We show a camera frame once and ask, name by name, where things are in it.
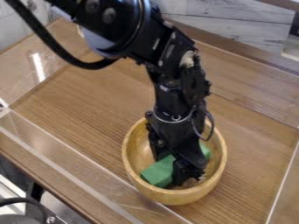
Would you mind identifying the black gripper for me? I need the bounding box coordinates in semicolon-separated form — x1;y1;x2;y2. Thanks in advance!
145;108;210;186

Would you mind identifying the green rectangular block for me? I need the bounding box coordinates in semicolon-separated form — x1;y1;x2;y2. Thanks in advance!
139;141;214;189

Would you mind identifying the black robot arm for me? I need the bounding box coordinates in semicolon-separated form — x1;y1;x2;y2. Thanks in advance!
46;0;213;187

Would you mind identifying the brown wooden bowl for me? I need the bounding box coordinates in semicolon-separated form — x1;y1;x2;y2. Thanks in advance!
122;118;229;206

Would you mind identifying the black table leg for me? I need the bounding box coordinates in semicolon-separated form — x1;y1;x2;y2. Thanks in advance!
26;182;45;202

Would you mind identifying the black base with screw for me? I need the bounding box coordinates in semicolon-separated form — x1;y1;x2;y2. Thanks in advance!
0;204;69;224

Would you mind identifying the clear acrylic front wall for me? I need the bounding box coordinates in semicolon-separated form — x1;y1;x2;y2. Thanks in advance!
0;108;193;224

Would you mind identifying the black cable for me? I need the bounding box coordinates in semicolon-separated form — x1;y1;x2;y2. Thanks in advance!
4;0;118;71

